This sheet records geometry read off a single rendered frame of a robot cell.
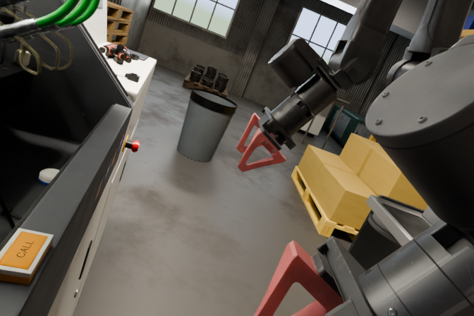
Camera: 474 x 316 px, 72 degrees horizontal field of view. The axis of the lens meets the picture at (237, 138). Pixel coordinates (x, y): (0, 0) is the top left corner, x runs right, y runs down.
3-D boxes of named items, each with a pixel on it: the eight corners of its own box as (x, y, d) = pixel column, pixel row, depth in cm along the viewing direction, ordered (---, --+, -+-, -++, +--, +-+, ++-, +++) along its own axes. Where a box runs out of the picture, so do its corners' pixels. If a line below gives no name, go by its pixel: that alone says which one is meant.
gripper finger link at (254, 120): (226, 146, 59) (265, 113, 58) (227, 135, 66) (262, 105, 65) (251, 171, 61) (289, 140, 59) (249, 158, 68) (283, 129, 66)
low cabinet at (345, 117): (382, 152, 836) (396, 128, 818) (416, 177, 684) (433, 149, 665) (321, 129, 816) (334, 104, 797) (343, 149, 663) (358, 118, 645)
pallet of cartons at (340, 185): (307, 230, 269) (348, 152, 249) (290, 173, 389) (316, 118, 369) (403, 266, 274) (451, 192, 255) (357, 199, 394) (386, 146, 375)
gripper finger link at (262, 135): (226, 159, 53) (270, 122, 51) (226, 146, 60) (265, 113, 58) (253, 187, 54) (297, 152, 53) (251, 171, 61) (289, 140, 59)
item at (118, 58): (129, 68, 104) (134, 52, 102) (95, 56, 101) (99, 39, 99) (138, 60, 125) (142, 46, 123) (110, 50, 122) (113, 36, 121)
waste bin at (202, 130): (199, 144, 364) (218, 92, 348) (224, 164, 334) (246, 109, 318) (163, 141, 330) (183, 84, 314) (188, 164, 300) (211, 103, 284)
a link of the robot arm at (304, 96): (345, 96, 54) (336, 92, 60) (321, 65, 53) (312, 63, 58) (313, 123, 56) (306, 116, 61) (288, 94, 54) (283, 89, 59)
